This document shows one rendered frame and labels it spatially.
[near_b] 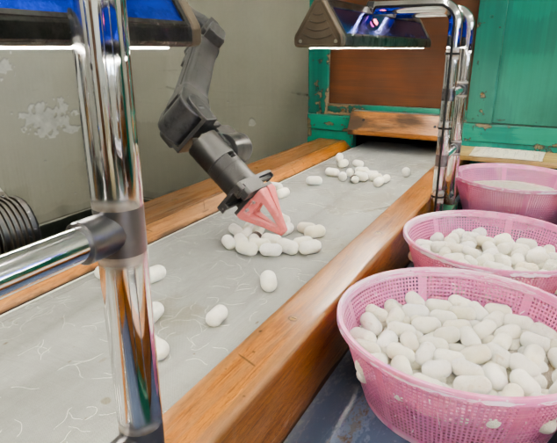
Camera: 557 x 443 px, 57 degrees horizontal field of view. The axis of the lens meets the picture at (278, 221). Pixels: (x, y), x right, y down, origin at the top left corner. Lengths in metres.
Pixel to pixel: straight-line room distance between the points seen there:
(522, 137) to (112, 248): 1.40
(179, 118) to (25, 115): 2.19
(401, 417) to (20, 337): 0.41
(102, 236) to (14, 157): 2.76
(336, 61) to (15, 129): 1.84
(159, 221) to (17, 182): 2.15
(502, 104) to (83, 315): 1.23
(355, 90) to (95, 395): 1.31
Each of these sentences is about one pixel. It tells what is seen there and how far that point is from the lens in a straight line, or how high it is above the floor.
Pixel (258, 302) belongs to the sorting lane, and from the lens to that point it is 0.64.
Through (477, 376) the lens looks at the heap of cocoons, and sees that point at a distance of 0.54.
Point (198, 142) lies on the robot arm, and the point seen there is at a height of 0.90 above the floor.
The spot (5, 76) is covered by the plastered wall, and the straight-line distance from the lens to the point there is 2.95.
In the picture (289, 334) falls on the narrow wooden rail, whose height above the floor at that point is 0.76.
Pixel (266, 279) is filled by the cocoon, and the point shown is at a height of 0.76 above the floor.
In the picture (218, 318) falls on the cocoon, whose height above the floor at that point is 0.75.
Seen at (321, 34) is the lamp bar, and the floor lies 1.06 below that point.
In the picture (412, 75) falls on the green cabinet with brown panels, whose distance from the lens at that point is 1.59.
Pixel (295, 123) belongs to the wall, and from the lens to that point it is 2.69.
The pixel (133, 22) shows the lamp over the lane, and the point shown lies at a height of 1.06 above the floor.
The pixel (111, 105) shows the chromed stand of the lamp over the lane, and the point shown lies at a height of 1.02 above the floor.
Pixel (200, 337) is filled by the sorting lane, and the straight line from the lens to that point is 0.58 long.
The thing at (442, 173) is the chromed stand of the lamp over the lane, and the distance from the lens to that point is 1.01.
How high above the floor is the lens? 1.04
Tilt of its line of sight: 19 degrees down
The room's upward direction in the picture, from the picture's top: straight up
